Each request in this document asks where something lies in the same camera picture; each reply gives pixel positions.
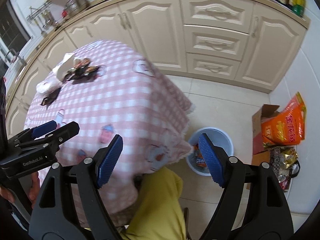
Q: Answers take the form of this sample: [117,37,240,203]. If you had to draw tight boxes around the red white snack wrapper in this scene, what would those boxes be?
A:
[73,58,91,69]

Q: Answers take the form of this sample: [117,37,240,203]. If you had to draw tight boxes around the crushed orange soda can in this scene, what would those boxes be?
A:
[194,144,207,168]

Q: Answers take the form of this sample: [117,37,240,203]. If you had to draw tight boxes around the clear plastic bag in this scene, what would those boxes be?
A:
[36,77,62,95]

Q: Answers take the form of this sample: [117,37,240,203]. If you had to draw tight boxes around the light blue trash bin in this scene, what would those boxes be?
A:
[186,127,234,177]

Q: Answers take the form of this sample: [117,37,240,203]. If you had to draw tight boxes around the dark kitchen window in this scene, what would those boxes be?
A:
[1,0,30,66]

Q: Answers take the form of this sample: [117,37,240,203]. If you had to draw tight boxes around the cream kitchen cabinets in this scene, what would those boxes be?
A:
[6,0,310,134]

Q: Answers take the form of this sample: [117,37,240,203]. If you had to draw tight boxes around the person's left hand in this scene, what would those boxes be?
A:
[0,172,41,209]

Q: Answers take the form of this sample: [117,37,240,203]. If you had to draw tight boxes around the brown cardboard box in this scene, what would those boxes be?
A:
[251,104,279,166]

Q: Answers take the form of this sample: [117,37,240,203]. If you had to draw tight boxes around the white crumpled tissue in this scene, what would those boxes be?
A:
[53,53,78,81]

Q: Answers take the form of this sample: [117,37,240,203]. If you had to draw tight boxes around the dark snack wrapper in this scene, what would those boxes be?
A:
[62,65,103,83]

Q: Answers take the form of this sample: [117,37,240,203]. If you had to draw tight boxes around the yellow trousers leg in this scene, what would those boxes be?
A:
[120,167,187,239]

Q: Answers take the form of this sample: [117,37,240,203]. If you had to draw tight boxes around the pink checkered tablecloth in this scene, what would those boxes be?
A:
[24,40,195,226]

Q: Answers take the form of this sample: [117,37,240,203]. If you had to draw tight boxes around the gold black patterned bag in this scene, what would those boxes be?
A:
[270,147,300,192]

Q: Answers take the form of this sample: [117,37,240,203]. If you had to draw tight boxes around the orange snack bag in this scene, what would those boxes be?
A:
[261,92,306,148]

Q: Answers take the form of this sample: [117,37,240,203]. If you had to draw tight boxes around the hanging utensil rack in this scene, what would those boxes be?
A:
[26,1,60,37]

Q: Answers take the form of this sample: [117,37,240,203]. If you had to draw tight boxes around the steel pot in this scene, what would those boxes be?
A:
[65,0,89,17]

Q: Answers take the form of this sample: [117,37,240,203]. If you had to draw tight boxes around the green yellow bottle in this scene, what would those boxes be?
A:
[292,0,305,17]

